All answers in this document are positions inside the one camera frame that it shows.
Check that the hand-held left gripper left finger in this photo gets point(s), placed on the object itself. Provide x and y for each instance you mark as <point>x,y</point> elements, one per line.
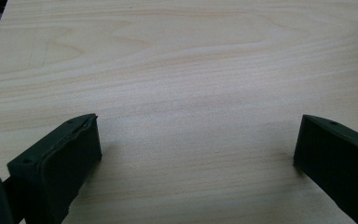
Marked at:
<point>56,174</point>

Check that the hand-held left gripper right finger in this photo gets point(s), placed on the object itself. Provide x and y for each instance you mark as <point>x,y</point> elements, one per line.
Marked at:
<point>338,161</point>

